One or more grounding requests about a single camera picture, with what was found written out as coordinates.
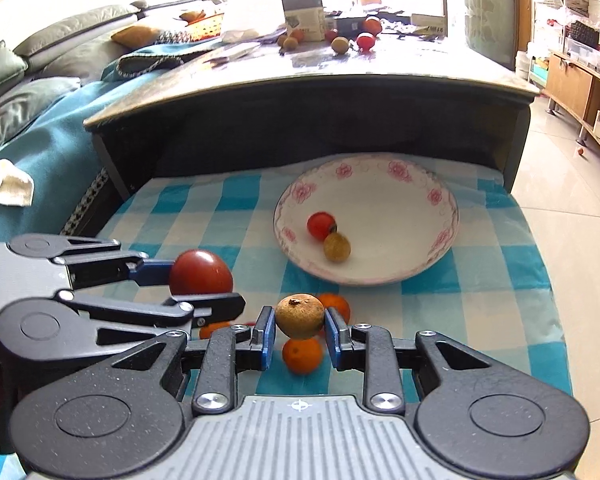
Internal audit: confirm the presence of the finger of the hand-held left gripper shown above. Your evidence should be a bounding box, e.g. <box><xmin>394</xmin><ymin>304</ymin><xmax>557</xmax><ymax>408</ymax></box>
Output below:
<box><xmin>7</xmin><ymin>233</ymin><xmax>177</xmax><ymax>291</ymax></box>
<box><xmin>0</xmin><ymin>291</ymin><xmax>247</xmax><ymax>349</ymax></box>

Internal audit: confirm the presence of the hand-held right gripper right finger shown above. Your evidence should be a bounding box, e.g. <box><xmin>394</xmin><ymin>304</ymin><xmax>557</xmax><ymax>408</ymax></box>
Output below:
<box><xmin>325</xmin><ymin>306</ymin><xmax>486</xmax><ymax>416</ymax></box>

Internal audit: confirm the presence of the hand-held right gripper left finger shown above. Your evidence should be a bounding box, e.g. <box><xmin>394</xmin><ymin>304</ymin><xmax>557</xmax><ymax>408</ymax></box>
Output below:
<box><xmin>111</xmin><ymin>305</ymin><xmax>276</xmax><ymax>416</ymax></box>

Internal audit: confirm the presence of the dark red tomato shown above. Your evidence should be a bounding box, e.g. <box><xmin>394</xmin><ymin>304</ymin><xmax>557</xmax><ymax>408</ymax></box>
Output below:
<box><xmin>169</xmin><ymin>249</ymin><xmax>234</xmax><ymax>297</ymax></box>

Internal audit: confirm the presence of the brown round longan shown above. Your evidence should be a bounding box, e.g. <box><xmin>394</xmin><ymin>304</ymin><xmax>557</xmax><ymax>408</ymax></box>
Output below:
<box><xmin>274</xmin><ymin>294</ymin><xmax>326</xmax><ymax>340</ymax></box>

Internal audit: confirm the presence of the white floral plate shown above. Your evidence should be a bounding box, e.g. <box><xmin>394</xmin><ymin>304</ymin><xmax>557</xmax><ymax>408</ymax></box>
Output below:
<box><xmin>273</xmin><ymin>155</ymin><xmax>460</xmax><ymax>287</ymax></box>

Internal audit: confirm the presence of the small orange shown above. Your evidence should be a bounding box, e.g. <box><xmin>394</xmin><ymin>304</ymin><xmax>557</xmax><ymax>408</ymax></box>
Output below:
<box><xmin>282</xmin><ymin>337</ymin><xmax>324</xmax><ymax>375</ymax></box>
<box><xmin>316</xmin><ymin>293</ymin><xmax>351</xmax><ymax>325</ymax></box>
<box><xmin>199</xmin><ymin>321</ymin><xmax>233</xmax><ymax>341</ymax></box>

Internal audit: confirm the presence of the yellow-brown longan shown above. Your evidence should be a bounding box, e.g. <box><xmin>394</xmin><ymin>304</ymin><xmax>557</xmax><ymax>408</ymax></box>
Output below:
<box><xmin>323</xmin><ymin>232</ymin><xmax>352</xmax><ymax>264</ymax></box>

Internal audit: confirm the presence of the white towel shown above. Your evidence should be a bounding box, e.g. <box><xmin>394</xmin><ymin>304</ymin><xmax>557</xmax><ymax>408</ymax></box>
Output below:
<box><xmin>0</xmin><ymin>158</ymin><xmax>35</xmax><ymax>207</ymax></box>

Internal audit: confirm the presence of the teal blanket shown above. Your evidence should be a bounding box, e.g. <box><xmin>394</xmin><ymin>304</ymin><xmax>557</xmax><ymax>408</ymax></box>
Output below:
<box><xmin>0</xmin><ymin>40</ymin><xmax>221</xmax><ymax>243</ymax></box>

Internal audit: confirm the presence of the blue white checkered cloth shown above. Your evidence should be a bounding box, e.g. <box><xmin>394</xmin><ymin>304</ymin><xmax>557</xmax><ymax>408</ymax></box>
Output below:
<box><xmin>96</xmin><ymin>152</ymin><xmax>574</xmax><ymax>401</ymax></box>

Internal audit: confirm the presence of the dark knitted cloth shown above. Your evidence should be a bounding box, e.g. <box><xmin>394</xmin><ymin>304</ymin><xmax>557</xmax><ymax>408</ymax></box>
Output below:
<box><xmin>118</xmin><ymin>53</ymin><xmax>186</xmax><ymax>80</ymax></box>

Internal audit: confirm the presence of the dark coffee table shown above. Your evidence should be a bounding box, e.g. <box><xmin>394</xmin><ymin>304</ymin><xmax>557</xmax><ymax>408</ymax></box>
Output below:
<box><xmin>83</xmin><ymin>35</ymin><xmax>541</xmax><ymax>201</ymax></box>

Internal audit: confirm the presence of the yellow cushion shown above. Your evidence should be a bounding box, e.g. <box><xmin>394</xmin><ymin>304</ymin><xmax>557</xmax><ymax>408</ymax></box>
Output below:
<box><xmin>111</xmin><ymin>24</ymin><xmax>162</xmax><ymax>47</ymax></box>

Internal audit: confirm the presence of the grey sofa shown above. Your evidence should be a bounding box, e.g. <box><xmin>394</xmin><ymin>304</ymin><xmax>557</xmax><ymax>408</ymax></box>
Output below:
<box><xmin>0</xmin><ymin>0</ymin><xmax>206</xmax><ymax>151</ymax></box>

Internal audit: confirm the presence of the white plastic container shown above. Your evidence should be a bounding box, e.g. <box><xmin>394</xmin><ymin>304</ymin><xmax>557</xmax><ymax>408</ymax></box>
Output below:
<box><xmin>222</xmin><ymin>0</ymin><xmax>288</xmax><ymax>42</ymax></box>

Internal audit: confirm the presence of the grey cardboard box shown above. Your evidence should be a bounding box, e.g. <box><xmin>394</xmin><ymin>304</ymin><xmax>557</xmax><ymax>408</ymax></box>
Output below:
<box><xmin>280</xmin><ymin>0</ymin><xmax>327</xmax><ymax>41</ymax></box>

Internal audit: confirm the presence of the wooden cabinet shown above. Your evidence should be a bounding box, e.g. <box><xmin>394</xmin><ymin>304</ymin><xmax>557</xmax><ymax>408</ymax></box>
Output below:
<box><xmin>545</xmin><ymin>51</ymin><xmax>600</xmax><ymax>171</ymax></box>

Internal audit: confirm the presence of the grey curtain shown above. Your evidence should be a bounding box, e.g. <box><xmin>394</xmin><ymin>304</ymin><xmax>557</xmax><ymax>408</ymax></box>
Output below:
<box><xmin>462</xmin><ymin>0</ymin><xmax>518</xmax><ymax>68</ymax></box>

